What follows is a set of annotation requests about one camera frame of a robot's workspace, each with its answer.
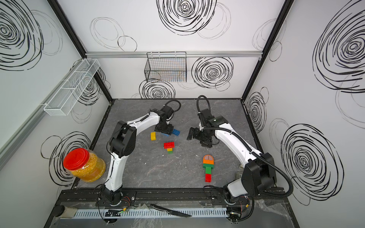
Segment orange half-round lego piece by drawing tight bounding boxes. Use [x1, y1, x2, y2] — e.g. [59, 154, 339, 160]
[203, 154, 214, 161]

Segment red long lego brick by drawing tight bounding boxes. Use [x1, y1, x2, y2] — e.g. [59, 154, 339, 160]
[163, 142, 175, 149]

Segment red small lego brick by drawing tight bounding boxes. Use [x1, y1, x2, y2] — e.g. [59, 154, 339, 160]
[205, 173, 212, 183]

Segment orange long lego brick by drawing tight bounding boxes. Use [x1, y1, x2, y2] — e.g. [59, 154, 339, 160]
[203, 160, 214, 165]

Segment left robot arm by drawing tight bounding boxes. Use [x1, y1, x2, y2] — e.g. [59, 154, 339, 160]
[101, 99, 182, 206]

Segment dark blue lego brick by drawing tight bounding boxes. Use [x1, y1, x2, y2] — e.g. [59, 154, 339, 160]
[172, 129, 180, 136]

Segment glass jar green contents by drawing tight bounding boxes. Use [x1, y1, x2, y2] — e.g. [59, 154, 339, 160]
[235, 171, 243, 180]

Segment red-lidded jar yellow contents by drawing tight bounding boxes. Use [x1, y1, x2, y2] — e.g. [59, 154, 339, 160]
[63, 148, 106, 182]

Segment white roll black cap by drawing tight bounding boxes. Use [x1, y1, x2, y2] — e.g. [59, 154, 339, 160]
[51, 205, 78, 219]

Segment black wire basket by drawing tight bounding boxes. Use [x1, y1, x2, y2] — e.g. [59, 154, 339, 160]
[144, 51, 187, 82]

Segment white slotted cable duct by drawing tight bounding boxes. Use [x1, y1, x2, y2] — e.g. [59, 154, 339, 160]
[73, 208, 228, 219]

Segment clear plastic wall shelf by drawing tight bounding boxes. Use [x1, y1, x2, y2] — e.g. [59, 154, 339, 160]
[43, 59, 100, 116]

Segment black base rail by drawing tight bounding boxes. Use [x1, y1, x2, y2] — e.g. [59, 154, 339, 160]
[58, 186, 286, 207]

